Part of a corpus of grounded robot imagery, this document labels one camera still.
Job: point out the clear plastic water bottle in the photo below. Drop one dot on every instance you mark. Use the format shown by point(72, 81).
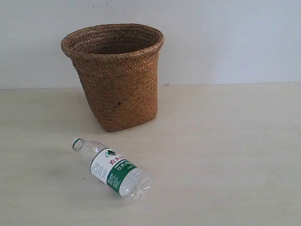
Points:
point(113, 169)

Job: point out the brown woven wicker basket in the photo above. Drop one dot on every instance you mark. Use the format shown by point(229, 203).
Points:
point(117, 65)

